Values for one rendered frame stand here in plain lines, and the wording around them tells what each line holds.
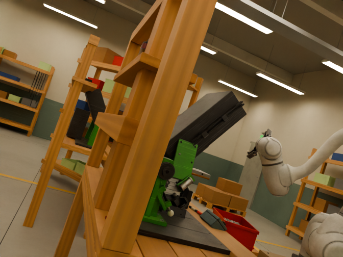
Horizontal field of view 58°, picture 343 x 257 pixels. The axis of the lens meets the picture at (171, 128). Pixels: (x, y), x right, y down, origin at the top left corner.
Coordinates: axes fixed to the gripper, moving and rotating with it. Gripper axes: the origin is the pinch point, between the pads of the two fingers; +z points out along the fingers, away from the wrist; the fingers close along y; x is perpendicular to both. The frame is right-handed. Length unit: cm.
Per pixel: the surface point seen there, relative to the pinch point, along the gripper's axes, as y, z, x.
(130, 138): -29, -88, 49
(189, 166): -33.0, -22.2, 24.1
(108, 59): -21, 332, 222
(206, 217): -49, -24, 1
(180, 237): -51, -68, 13
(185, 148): -26.7, -21.1, 31.8
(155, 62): -3, -65, 63
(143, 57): -4, -67, 67
